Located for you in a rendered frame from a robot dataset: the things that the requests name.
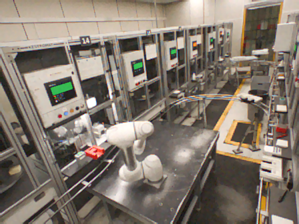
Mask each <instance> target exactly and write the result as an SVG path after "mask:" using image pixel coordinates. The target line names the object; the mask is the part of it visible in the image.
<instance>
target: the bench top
mask: <svg viewBox="0 0 299 224"><path fill-rule="evenodd" d="M152 125H153V126H154V132H153V133H152V134H151V135H150V136H149V137H146V140H145V149H144V150H143V153H142V154H140V155H136V154H135V158H136V160H137V161H139V162H141V161H143V160H145V158H146V157H147V156H148V155H156V156H157V157H158V158H159V159H160V161H161V164H162V169H163V175H167V176H168V178H166V179H165V181H164V182H163V183H162V185H161V187H160V188H159V189H156V188H155V187H152V186H150V185H147V184H144V183H143V181H144V180H145V179H141V180H137V181H133V182H125V181H122V180H121V179H120V176H119V170H120V169H121V167H122V166H123V165H124V164H125V162H124V160H123V157H122V154H121V151H119V150H120V149H118V150H117V151H115V153H113V154H112V155H111V156H109V157H108V158H107V160H112V159H113V158H114V157H115V155H116V154H117V152H118V151H119V153H118V154H117V156H116V157H115V159H114V162H113V163H110V162H107V161H103V163H102V164H101V165H100V166H99V167H98V168H97V169H96V170H95V171H94V172H93V173H92V174H90V175H89V176H87V178H85V179H84V181H85V182H88V183H89V182H91V181H92V180H93V179H94V178H95V177H96V176H98V175H99V174H100V173H101V172H102V171H103V170H104V169H105V168H106V166H107V165H109V163H110V165H109V166H108V167H107V169H106V170H105V171H104V172H103V173H102V174H101V175H100V176H99V177H98V178H96V179H95V180H94V181H93V182H91V183H90V184H91V185H90V187H86V188H88V189H91V190H92V191H94V192H96V193H98V194H99V195H101V196H102V197H105V198H106V199H109V200H110V201H112V202H114V203H115V204H118V205H120V207H123V208H125V209H127V210H128V211H130V212H132V213H134V214H136V215H138V216H139V217H141V218H144V219H145V220H146V221H149V222H150V223H152V224H174V221H175V220H176V218H177V216H178V213H179V212H180V210H181V208H182V205H183V204H184V202H185V200H186V198H187V196H188V194H189V193H190V191H191V188H192V186H193V184H194V183H195V180H196V179H197V177H198V175H199V173H200V171H201V169H202V167H203V166H204V163H205V161H206V159H207V157H208V155H209V154H210V151H211V150H212V147H213V146H214V143H215V141H216V140H217V138H218V136H219V134H220V132H219V131H215V130H209V129H202V128H199V127H192V126H189V125H182V124H176V123H169V122H166V121H159V120H156V121H155V122H154V123H153V124H152ZM172 141H173V143H172ZM171 209H173V211H172V210H171ZM153 214H155V215H154V216H153Z"/></svg>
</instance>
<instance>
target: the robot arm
mask: <svg viewBox="0 0 299 224"><path fill-rule="evenodd" d="M116 122H118V123H121V124H117V125H114V126H112V127H110V128H109V129H108V130H107V131H106V136H107V142H108V143H109V144H112V145H116V146H117V147H119V148H120V150H121V154H122V157H123V160H124V162H125V164H124V165H123V166H122V167H121V169H120V170H119V176H120V179H121V180H122V181H125V182H133V181H137V180H141V179H145V180H144V181H143V183H144V184H147V185H150V186H152V187H155V188H156V189H159V188H160V187H161V185H162V183H163V182H164V181H165V179H166V178H168V176H167V175H163V169H162V164H161V161H160V159H159V158H158V157H157V156H156V155H148V156H147V157H146V158H145V160H143V161H141V162H139V161H137V160H136V158H135V154H136V155H140V154H142V153H143V150H144V149H145V140H146V137H149V136H150V135H151V134H152V133H153V132H154V126H153V125H152V123H150V122H149V121H134V122H129V121H126V120H123V119H122V120H117V121H116ZM133 142H134V143H133Z"/></svg>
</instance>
